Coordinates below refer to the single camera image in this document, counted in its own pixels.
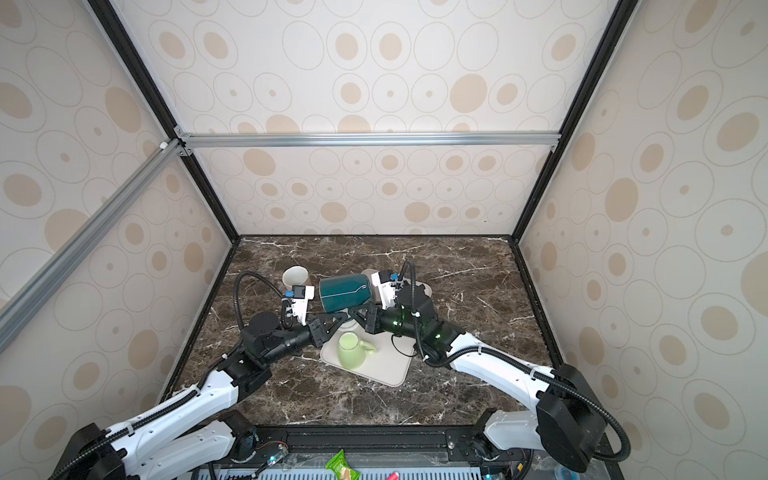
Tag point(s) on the black corner frame post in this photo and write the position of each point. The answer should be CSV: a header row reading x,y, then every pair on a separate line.
x,y
605,49
107,17

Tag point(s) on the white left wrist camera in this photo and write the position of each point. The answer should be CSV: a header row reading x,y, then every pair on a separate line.
x,y
296,302

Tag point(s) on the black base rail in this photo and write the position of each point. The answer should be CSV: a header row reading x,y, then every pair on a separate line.
x,y
387,452

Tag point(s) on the green snack packet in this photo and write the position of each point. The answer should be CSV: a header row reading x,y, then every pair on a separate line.
x,y
340,467

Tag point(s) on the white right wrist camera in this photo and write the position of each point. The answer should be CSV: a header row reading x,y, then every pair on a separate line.
x,y
384,287

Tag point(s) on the aluminium rail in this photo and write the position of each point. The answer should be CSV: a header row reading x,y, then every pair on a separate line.
x,y
373,139
37,291

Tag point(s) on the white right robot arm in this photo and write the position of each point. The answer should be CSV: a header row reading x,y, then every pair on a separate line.
x,y
562,415

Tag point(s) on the black corner frame post right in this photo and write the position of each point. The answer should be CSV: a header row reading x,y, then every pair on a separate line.
x,y
605,49

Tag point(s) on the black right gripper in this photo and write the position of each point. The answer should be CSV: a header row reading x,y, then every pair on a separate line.
x,y
360,318

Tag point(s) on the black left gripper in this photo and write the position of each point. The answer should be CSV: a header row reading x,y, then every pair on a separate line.
x,y
316,330

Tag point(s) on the aluminium rail back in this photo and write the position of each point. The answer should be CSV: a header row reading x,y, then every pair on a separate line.
x,y
373,139

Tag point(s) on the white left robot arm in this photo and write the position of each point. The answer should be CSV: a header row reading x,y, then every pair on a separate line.
x,y
199,424

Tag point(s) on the aluminium rail left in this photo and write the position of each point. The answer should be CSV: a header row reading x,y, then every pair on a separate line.
x,y
37,291

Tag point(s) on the pink faceted mug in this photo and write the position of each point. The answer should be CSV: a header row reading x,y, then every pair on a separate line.
x,y
296,276

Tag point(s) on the dark green faceted mug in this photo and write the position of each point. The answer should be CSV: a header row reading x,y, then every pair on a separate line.
x,y
343,292

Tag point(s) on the black corner frame post left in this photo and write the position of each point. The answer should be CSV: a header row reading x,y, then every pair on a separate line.
x,y
107,17

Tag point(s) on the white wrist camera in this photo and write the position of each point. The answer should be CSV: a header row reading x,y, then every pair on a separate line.
x,y
296,302
384,287

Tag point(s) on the white mug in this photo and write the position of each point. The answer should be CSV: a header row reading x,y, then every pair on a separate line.
x,y
349,326

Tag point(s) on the light green mug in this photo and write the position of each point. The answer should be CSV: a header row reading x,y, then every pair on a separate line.
x,y
352,351

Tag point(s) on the beige plastic tray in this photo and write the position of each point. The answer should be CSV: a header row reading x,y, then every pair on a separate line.
x,y
389,365

